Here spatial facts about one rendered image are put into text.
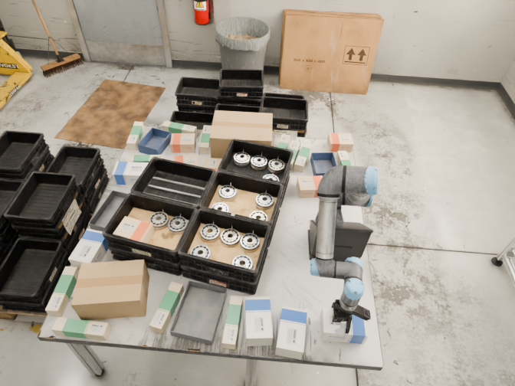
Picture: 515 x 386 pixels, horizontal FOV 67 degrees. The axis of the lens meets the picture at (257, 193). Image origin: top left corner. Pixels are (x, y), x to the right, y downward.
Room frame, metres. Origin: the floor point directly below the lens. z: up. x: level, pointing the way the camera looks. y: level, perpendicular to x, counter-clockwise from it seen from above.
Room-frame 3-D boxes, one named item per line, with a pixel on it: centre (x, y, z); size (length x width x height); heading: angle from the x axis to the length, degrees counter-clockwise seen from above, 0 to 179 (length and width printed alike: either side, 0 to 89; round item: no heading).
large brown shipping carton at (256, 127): (2.09, 0.12, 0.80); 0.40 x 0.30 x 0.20; 90
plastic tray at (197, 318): (0.85, 0.25, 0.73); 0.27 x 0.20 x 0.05; 170
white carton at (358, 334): (0.79, -0.43, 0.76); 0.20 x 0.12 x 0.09; 88
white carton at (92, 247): (1.15, 0.87, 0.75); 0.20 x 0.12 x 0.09; 171
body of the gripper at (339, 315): (0.79, -0.40, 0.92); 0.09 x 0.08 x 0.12; 88
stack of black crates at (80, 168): (2.06, 1.39, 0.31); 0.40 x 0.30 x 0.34; 178
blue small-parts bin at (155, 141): (2.06, 0.73, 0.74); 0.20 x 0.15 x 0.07; 163
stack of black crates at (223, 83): (3.17, 0.20, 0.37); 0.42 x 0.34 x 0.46; 88
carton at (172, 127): (2.22, 0.59, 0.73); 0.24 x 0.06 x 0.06; 78
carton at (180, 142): (2.07, 0.53, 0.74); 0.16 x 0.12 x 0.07; 95
